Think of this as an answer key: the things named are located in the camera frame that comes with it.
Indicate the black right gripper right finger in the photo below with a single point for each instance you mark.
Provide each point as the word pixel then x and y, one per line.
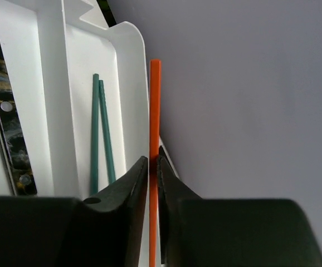
pixel 230 232

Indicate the orange chopstick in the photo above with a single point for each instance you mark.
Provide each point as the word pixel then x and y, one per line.
pixel 154 128

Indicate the green chopstick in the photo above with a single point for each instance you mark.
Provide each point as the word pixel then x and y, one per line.
pixel 94 136
pixel 106 135

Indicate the fork with dark handle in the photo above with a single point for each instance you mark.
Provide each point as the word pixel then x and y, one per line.
pixel 12 142

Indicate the white divided cutlery tray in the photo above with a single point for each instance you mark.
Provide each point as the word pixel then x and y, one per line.
pixel 51 52

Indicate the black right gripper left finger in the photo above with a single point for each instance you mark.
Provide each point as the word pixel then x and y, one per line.
pixel 103 230

